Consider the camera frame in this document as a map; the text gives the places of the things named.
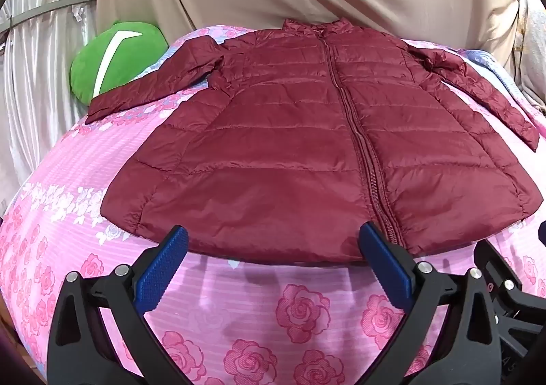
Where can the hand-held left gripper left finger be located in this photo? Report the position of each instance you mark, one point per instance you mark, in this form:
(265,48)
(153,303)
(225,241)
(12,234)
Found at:
(164,270)

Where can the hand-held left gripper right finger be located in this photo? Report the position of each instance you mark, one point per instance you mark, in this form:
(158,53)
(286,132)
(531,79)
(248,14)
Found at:
(386,270)

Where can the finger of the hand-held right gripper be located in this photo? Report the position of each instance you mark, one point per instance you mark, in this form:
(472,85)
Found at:
(501,278)

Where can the maroon puffer jacket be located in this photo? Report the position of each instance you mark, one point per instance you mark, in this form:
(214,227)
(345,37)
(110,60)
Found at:
(277,146)

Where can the pink and blue floral bedsheet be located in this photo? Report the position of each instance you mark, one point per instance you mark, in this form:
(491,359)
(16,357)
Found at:
(256,304)

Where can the green pillow with white stripe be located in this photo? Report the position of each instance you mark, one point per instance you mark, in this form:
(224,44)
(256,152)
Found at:
(143,54)

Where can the white lace cloth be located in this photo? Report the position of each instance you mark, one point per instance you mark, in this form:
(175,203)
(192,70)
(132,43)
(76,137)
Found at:
(535,48)

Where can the silver satin curtain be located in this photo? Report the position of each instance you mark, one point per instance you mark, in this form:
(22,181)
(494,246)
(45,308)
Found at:
(38,69)

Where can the grey metal rod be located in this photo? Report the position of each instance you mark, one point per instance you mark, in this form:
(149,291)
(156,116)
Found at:
(51,6)

